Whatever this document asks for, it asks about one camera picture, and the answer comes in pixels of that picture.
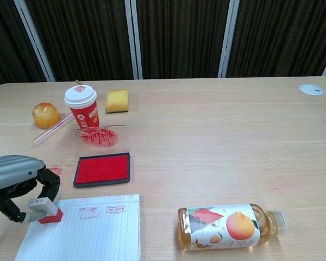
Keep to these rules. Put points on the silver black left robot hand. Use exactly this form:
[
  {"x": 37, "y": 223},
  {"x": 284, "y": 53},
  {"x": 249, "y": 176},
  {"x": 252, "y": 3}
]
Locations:
[{"x": 11, "y": 168}]

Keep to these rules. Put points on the small red stamp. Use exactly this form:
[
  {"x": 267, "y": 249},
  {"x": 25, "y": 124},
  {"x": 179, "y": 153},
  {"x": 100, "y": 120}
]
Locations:
[{"x": 53, "y": 216}]

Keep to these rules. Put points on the clear wrapped straw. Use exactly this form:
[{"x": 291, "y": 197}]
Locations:
[{"x": 49, "y": 134}]

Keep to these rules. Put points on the orange peach fruit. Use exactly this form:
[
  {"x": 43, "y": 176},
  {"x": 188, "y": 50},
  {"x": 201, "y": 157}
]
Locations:
[{"x": 44, "y": 115}]

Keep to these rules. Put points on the red ink pad clear lid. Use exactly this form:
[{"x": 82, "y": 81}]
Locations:
[{"x": 103, "y": 168}]

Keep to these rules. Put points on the red paper cup white lid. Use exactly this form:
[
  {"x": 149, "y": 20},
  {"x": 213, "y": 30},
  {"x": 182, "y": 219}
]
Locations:
[{"x": 84, "y": 111}]

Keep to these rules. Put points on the white lined notepad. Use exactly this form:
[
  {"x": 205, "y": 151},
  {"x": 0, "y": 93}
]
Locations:
[{"x": 84, "y": 236}]

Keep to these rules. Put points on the yellow tape measure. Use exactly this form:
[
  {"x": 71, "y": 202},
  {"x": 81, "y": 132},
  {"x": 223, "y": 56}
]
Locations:
[{"x": 78, "y": 81}]

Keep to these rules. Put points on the yellow sponge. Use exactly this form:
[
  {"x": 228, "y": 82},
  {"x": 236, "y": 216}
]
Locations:
[{"x": 116, "y": 102}]

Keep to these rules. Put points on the black partition panel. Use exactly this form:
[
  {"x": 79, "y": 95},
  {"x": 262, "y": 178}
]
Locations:
[
  {"x": 282, "y": 32},
  {"x": 5, "y": 40},
  {"x": 84, "y": 40},
  {"x": 179, "y": 40}
]

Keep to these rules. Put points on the peach tea plastic bottle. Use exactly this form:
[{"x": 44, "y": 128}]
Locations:
[{"x": 220, "y": 228}]

